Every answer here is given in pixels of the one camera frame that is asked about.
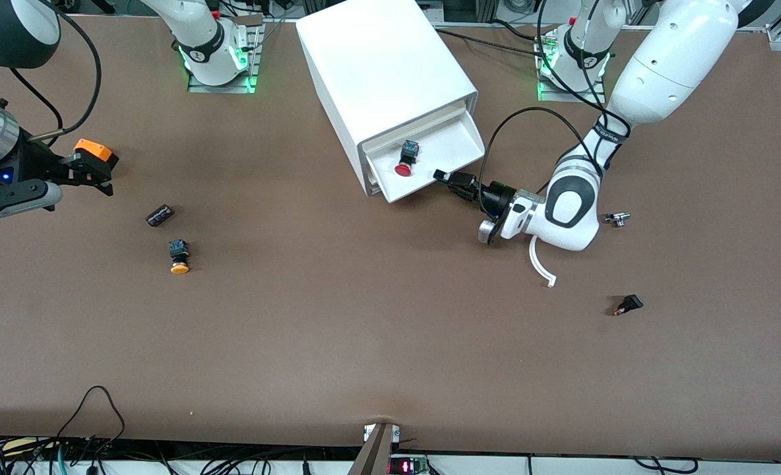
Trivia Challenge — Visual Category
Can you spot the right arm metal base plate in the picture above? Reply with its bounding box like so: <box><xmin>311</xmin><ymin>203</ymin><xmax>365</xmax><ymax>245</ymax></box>
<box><xmin>187</xmin><ymin>16</ymin><xmax>263</xmax><ymax>94</ymax></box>

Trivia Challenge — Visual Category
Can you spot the brown camera mount bracket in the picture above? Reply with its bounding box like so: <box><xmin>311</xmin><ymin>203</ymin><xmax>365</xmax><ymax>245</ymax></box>
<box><xmin>348</xmin><ymin>422</ymin><xmax>401</xmax><ymax>475</ymax></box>

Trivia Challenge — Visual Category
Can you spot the black looping cable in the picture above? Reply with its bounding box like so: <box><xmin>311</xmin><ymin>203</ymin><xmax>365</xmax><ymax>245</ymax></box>
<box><xmin>54</xmin><ymin>386</ymin><xmax>126</xmax><ymax>456</ymax></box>

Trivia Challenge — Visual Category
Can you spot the red push button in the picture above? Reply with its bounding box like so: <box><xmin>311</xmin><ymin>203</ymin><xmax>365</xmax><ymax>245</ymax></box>
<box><xmin>394</xmin><ymin>140</ymin><xmax>421</xmax><ymax>177</ymax></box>

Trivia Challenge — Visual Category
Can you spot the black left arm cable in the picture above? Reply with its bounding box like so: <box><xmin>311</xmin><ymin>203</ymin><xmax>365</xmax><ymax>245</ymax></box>
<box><xmin>480</xmin><ymin>0</ymin><xmax>630</xmax><ymax>220</ymax></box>

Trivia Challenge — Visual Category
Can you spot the white curved plastic arc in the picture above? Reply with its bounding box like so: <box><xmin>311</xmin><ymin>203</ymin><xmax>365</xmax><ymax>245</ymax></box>
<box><xmin>529</xmin><ymin>236</ymin><xmax>557</xmax><ymax>289</ymax></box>

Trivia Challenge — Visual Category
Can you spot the black cable to base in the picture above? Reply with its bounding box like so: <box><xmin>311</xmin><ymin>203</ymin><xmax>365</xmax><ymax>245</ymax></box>
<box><xmin>433</xmin><ymin>18</ymin><xmax>557</xmax><ymax>60</ymax></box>

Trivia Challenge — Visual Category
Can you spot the device with red display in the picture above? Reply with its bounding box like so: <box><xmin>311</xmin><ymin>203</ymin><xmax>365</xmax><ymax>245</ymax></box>
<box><xmin>389</xmin><ymin>455</ymin><xmax>429</xmax><ymax>475</ymax></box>

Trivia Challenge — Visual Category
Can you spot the orange box with hole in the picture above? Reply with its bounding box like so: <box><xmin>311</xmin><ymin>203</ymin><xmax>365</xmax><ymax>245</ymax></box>
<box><xmin>73</xmin><ymin>137</ymin><xmax>120</xmax><ymax>170</ymax></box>

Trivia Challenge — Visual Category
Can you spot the yellow push button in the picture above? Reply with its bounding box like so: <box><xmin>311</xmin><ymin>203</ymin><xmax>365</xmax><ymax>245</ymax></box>
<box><xmin>169</xmin><ymin>239</ymin><xmax>191</xmax><ymax>274</ymax></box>

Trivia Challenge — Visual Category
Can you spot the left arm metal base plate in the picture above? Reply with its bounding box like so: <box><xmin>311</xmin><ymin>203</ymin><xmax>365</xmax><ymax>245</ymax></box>
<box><xmin>537</xmin><ymin>30</ymin><xmax>607</xmax><ymax>104</ymax></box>

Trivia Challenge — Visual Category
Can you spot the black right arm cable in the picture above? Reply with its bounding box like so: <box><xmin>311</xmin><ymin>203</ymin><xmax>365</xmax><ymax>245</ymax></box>
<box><xmin>9</xmin><ymin>0</ymin><xmax>102</xmax><ymax>143</ymax></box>

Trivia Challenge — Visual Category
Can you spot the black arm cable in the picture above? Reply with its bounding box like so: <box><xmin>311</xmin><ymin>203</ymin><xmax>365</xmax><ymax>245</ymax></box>
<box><xmin>480</xmin><ymin>0</ymin><xmax>630</xmax><ymax>220</ymax></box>
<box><xmin>9</xmin><ymin>0</ymin><xmax>102</xmax><ymax>143</ymax></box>

